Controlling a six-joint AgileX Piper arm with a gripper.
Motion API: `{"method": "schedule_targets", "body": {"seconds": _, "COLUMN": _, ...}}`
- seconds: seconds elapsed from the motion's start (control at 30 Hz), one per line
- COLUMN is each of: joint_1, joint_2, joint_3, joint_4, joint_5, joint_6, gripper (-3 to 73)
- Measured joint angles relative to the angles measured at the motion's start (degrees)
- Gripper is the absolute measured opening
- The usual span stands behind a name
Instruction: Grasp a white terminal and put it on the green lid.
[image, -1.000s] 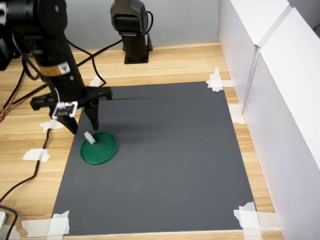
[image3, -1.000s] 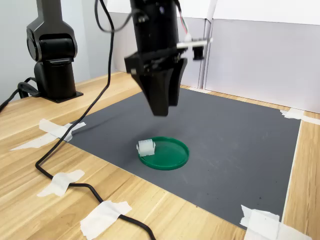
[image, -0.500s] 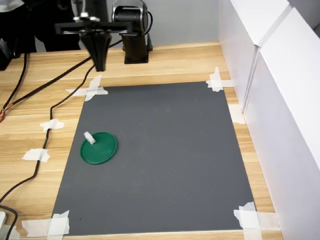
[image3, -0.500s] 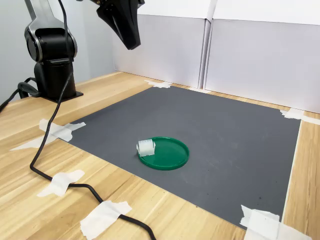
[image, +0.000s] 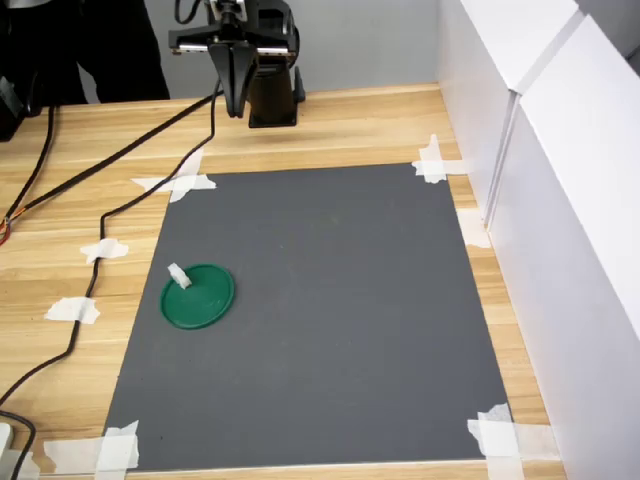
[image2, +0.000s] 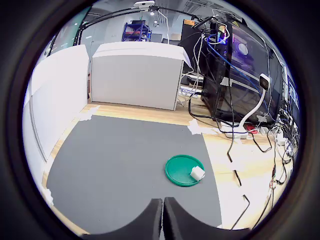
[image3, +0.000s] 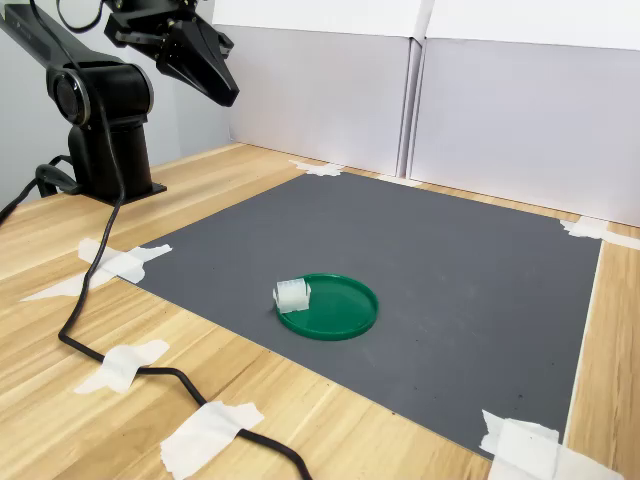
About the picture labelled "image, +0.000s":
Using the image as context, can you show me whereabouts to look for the black cable with coloured wires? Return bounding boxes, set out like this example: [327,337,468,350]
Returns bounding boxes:
[2,104,57,224]

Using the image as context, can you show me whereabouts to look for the black device box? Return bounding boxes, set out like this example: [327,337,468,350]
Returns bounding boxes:
[0,74,44,142]

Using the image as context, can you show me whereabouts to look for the black power strip cable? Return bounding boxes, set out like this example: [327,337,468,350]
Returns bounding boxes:
[0,409,37,480]

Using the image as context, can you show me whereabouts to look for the white partition panel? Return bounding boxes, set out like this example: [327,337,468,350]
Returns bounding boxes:
[487,14,640,480]
[434,0,586,236]

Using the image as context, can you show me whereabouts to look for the person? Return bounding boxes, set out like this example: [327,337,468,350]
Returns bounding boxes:
[0,0,171,107]

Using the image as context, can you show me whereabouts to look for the thick black base cable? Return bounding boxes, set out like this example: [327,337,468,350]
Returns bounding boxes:
[0,89,224,246]

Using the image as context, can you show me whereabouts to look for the dark grey mat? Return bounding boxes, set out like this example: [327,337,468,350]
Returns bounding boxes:
[102,162,514,474]

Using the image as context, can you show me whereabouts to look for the thin black camera cable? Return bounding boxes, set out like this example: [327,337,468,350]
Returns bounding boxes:
[0,79,225,409]

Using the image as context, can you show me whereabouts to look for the round green lid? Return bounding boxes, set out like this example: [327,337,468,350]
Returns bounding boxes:
[159,262,236,332]

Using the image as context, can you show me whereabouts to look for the small white plastic terminal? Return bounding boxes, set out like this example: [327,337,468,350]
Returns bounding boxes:
[167,262,193,290]

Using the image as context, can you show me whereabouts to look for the white tape piece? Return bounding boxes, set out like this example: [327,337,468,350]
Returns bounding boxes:
[42,419,141,474]
[412,133,474,185]
[0,449,41,480]
[457,209,494,249]
[467,403,561,480]
[79,238,130,265]
[130,147,217,204]
[44,296,101,325]

